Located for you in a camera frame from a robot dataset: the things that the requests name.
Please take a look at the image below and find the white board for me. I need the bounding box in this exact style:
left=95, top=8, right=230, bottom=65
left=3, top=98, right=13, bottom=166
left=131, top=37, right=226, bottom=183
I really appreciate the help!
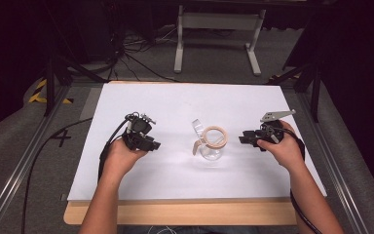
left=66, top=82, right=327, bottom=202

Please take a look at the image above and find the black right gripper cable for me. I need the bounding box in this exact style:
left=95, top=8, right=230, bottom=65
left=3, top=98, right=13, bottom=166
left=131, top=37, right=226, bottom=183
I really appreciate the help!
left=271, top=126, right=324, bottom=234

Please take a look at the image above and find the white metal table frame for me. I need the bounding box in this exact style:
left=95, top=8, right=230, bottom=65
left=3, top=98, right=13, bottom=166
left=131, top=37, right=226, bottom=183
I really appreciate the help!
left=173, top=4, right=268, bottom=77

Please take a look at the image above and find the bundle of floor cables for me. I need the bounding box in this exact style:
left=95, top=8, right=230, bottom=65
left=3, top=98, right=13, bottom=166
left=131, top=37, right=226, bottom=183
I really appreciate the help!
left=108, top=23, right=180, bottom=83

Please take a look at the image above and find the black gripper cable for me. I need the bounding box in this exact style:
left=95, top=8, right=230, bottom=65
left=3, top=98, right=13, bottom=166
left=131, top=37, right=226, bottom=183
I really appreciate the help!
left=271, top=126, right=324, bottom=234
left=97, top=112, right=134, bottom=181

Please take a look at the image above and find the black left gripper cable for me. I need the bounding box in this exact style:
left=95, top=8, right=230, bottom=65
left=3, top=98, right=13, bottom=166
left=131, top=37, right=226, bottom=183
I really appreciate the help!
left=97, top=112, right=134, bottom=181

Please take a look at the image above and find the aluminium rail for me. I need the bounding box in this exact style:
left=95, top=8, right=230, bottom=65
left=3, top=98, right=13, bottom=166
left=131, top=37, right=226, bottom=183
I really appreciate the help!
left=296, top=91, right=372, bottom=234
left=0, top=83, right=73, bottom=234

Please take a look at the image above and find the person's left hand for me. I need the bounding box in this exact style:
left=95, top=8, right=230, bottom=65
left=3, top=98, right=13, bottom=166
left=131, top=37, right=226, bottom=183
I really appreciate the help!
left=102, top=137, right=149, bottom=179

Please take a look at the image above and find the wooden table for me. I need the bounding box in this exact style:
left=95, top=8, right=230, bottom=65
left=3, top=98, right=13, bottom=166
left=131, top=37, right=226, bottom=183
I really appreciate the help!
left=63, top=80, right=298, bottom=226

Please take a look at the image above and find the black tape mark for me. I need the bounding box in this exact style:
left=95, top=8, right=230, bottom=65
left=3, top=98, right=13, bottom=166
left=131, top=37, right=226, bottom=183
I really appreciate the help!
left=51, top=129, right=72, bottom=148

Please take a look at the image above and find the wooden ring lid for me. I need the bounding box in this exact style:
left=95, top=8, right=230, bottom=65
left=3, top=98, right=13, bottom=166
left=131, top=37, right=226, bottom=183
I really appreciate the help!
left=202, top=125, right=230, bottom=150

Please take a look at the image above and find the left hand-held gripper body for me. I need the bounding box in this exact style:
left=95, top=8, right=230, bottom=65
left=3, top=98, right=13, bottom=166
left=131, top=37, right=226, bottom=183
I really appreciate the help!
left=122, top=111, right=159, bottom=152

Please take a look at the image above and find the thin white cable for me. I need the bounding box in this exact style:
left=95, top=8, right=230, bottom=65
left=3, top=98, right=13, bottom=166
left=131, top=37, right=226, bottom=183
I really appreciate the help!
left=146, top=225, right=178, bottom=234

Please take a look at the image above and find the yellow and black floor tape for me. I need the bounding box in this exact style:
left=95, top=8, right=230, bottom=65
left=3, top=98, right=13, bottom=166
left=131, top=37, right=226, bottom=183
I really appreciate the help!
left=27, top=79, right=75, bottom=105

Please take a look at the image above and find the black floor cable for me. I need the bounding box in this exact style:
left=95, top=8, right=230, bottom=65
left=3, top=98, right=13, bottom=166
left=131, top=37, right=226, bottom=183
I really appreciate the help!
left=20, top=117, right=94, bottom=234

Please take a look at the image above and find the person's right hand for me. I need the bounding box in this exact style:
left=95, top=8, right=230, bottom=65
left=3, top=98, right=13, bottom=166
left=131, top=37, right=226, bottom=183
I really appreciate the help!
left=256, top=120, right=306, bottom=173

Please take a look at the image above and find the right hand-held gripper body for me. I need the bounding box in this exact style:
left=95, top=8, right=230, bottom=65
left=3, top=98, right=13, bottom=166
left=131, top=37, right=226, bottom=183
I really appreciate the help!
left=257, top=109, right=297, bottom=145

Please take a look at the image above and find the black tripod stand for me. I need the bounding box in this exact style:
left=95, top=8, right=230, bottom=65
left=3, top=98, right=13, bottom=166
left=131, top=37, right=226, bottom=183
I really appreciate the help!
left=266, top=59, right=323, bottom=124
left=43, top=53, right=109, bottom=117

